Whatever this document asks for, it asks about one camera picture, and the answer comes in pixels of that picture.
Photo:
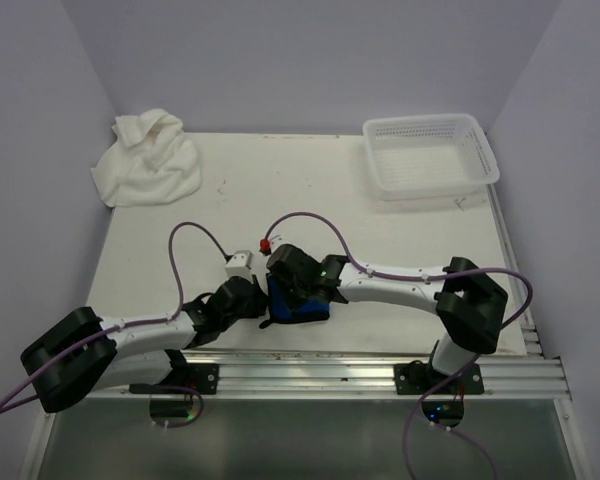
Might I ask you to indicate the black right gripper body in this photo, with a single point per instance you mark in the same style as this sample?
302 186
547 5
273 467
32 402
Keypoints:
295 293

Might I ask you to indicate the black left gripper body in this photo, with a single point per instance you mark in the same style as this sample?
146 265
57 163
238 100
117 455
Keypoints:
252 308

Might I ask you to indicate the blue towel with black trim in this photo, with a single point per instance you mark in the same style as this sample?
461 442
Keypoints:
280 313

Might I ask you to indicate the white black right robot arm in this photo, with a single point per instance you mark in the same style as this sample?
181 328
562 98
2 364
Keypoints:
469 304

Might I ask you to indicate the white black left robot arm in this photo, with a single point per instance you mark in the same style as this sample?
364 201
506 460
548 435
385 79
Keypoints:
85 351

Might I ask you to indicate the white crumpled towel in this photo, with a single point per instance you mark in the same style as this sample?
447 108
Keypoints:
152 162

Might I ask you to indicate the white plastic basket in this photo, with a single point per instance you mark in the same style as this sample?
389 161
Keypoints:
427 156

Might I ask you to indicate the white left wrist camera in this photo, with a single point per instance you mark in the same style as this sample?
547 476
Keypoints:
240 264

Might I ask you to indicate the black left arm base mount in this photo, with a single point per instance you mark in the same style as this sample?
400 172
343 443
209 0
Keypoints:
202 378

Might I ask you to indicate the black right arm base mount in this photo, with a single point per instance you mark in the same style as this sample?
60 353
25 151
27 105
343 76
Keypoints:
416 378

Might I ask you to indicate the aluminium rail frame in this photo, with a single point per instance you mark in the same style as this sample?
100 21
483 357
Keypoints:
345 359

